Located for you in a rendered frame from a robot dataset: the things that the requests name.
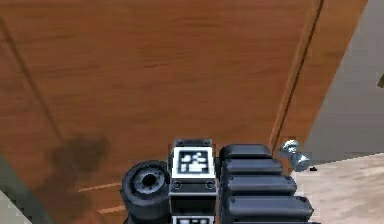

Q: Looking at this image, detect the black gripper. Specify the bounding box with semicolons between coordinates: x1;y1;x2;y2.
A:
120;160;172;224

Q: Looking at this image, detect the silver door handle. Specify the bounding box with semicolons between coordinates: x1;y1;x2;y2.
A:
277;139;313;173

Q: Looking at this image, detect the brown wooden room door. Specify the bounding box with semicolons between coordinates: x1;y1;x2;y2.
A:
0;0;369;224

